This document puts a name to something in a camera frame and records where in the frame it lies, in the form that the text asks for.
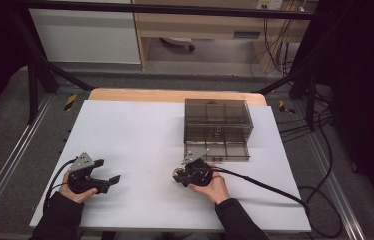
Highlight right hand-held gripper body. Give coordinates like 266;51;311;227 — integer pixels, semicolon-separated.
181;148;214;188

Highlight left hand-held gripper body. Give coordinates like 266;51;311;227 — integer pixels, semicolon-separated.
67;151;111;195

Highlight smoky transparent jewelry box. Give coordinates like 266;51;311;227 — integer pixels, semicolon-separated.
183;98;255;146

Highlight person's left hand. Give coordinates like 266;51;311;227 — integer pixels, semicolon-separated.
58;181;99;204

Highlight person's right hand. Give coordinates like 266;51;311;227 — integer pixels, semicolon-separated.
188;164;231;205

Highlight black metal stand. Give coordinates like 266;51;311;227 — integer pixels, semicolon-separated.
9;11;95;125
256;61;321;132

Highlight white cabinet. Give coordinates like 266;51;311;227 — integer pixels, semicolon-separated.
29;8;142;65

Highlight office chair base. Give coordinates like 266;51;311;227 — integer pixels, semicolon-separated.
159;37;197;53

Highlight wooden desk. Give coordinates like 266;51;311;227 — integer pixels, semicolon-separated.
131;0;319;73

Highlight black metal crossbar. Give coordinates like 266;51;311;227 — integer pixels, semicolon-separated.
8;1;316;20

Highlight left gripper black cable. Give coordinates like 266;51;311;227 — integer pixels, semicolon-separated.
43;158;78;214

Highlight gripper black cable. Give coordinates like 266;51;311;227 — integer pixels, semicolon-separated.
212;166;311;218
43;158;78;214

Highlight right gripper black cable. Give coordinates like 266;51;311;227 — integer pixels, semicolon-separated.
212;166;311;218

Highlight aluminium rail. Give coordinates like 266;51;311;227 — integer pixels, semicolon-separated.
308;133;367;240
0;96;55;228

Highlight floor cable bundle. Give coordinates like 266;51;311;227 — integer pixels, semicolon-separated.
276;108;335;143

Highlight black cable loop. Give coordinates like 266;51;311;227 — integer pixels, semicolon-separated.
296;114;345;240

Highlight hanging cable bundle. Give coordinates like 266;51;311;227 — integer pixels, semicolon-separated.
262;16;307;77

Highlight white wall socket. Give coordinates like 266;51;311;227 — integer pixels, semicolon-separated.
256;0;285;10

